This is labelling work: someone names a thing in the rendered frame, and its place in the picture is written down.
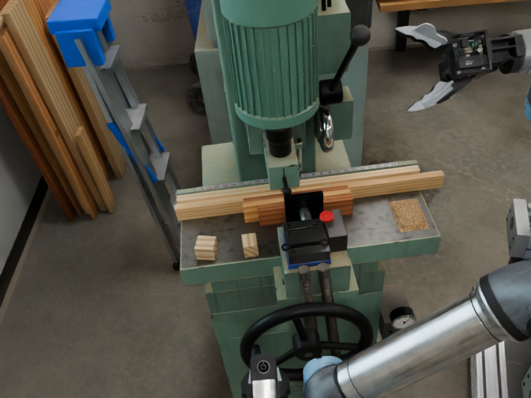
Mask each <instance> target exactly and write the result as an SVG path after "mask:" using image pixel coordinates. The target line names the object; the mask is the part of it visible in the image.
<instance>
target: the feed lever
mask: <svg viewBox="0 0 531 398"><path fill-rule="evenodd" d="M370 38H371V32H370V30H369V28H368V27H367V26H365V25H362V24H359V25H357V26H355V27H354V28H353V29H352V30H351V32H350V40H351V42H352V44H351V46H350V48H349V49H348V52H347V54H346V56H345V58H344V60H343V62H342V63H341V66H340V67H339V69H338V71H337V73H336V75H335V77H334V79H327V80H320V81H319V82H318V83H319V101H320V104H321V105H322V106H323V105H330V104H336V103H341V102H342V101H343V88H342V83H341V78H342V76H343V74H344V73H345V71H346V69H347V67H348V65H349V63H350V62H351V60H352V58H353V56H354V54H355V53H356V51H357V49H358V47H362V46H364V45H366V44H367V43H368V42H369V40H370Z"/></svg>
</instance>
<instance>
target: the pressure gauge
mask: <svg viewBox="0 0 531 398"><path fill-rule="evenodd" d="M390 320H391V323H392V326H393V328H395V329H403V328H405V327H407V326H409V325H410V324H412V323H414V322H416V317H415V314H414V312H413V309H412V308H410V307H407V306H401V307H398V308H396V309H394V310H392V311H391V313H390ZM404 321H407V322H405V324H404V323H403V322H404Z"/></svg>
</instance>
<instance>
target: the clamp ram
mask: <svg viewBox="0 0 531 398"><path fill-rule="evenodd" d="M284 211H285V222H286V223H287V222H293V221H300V220H311V219H317V218H320V214H321V213H322V211H324V195H323V192H322V190H320V191H314V192H307V193H296V194H291V195H289V196H285V195H284Z"/></svg>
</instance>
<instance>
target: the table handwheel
mask: <svg viewBox="0 0 531 398"><path fill-rule="evenodd" d="M309 317H336V318H340V319H343V320H346V321H349V322H351V323H353V324H354V325H355V326H356V327H357V328H358V329H359V330H360V340H359V342H358V343H357V344H354V343H336V342H326V341H321V340H320V336H319V333H318V332H317V331H315V330H313V329H312V324H311V319H310V318H309ZM291 320H292V321H293V323H294V325H295V327H296V333H295V334H294V335H293V336H292V343H293V349H291V350H289V351H287V352H286V353H284V354H283V355H282V356H280V357H278V358H276V360H277V366H279V365H280V364H282V363H283V362H286V361H288V360H289V359H291V358H293V357H297V358H298V359H300V360H303V361H310V360H312V359H316V358H317V357H318V356H320V354H321V353H322V350H345V351H350V352H349V353H347V354H346V355H344V356H342V357H340V358H339V359H341V360H342V361H344V360H346V359H348V358H350V357H352V356H353V355H355V354H357V353H359V352H361V351H362V350H364V349H366V348H368V347H370V346H371V345H372V343H373V339H374V330H373V327H372V325H371V323H370V321H369V320H368V319H367V318H366V317H365V316H364V315H363V314H362V313H361V312H359V311H358V310H355V309H353V308H352V307H349V306H345V305H341V304H337V303H332V302H306V303H300V304H296V305H292V306H286V307H284V308H281V309H279V310H275V311H273V312H272V313H270V314H267V315H265V316H264V317H262V318H260V319H259V320H257V321H256V322H255V323H253V325H252V326H251V327H250V328H249V329H248V330H247V331H246V332H245V333H244V335H243V338H242V339H241V343H240V346H239V351H240V356H241V358H242V360H243V362H244V363H245V365H246V366H247V367H248V368H249V369H250V358H251V351H252V346H253V345H254V343H255V341H256V340H257V339H258V338H259V337H260V336H261V335H262V334H263V333H264V332H266V331H268V330H269V329H271V328H273V327H275V326H277V325H279V324H282V323H285V322H287V321H291ZM278 368H279V369H282V371H283V372H284V373H285V374H286V375H287V376H288V378H289V380H290V381H303V368H298V369H289V368H280V367H278Z"/></svg>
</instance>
